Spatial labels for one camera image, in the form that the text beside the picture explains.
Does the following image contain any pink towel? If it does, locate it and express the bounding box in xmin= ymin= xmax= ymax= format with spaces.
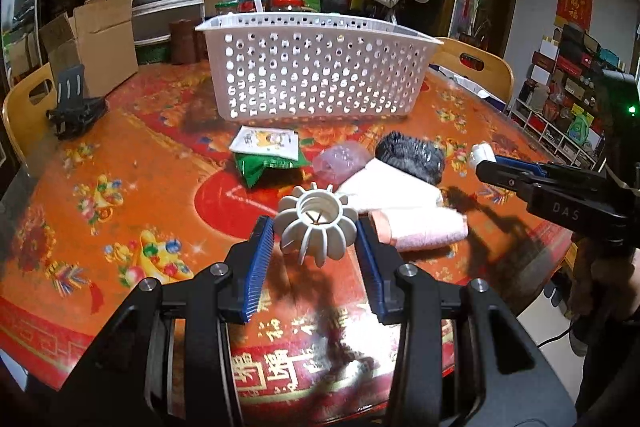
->
xmin=369 ymin=207 xmax=469 ymax=253

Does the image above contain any white cloth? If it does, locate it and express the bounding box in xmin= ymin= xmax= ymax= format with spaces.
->
xmin=469 ymin=142 xmax=496 ymax=170

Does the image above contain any person's right hand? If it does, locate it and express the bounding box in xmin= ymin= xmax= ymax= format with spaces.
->
xmin=570 ymin=233 xmax=639 ymax=317

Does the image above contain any white shelf with boxes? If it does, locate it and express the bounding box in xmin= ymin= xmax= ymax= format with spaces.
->
xmin=509 ymin=23 xmax=620 ymax=170

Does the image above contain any white folded towel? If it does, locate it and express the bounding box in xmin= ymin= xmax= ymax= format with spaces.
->
xmin=335 ymin=158 xmax=444 ymax=222

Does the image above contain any wooden chair right side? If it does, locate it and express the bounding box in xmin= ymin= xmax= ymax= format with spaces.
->
xmin=432 ymin=37 xmax=514 ymax=103

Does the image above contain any wooden chair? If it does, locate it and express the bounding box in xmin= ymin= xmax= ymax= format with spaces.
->
xmin=432 ymin=37 xmax=514 ymax=103
xmin=2 ymin=63 xmax=58 ymax=162

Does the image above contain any green snack packet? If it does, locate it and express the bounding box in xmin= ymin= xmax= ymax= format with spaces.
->
xmin=233 ymin=150 xmax=310 ymax=187

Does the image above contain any white cartoon snack packet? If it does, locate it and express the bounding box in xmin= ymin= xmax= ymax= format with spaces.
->
xmin=229 ymin=126 xmax=299 ymax=160

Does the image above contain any white perforated plastic basket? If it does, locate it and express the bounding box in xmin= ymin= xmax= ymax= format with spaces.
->
xmin=196 ymin=12 xmax=443 ymax=122

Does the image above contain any black phone stand clamp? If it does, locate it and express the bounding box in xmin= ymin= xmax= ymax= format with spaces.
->
xmin=46 ymin=64 xmax=107 ymax=140

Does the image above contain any wooden chair left side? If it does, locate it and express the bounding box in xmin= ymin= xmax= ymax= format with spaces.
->
xmin=2 ymin=63 xmax=58 ymax=162

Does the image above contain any red lid pickle jar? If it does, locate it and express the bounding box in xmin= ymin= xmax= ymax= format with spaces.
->
xmin=266 ymin=0 xmax=306 ymax=12

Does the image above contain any open cardboard box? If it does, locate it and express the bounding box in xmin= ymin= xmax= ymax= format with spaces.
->
xmin=39 ymin=0 xmax=138 ymax=98

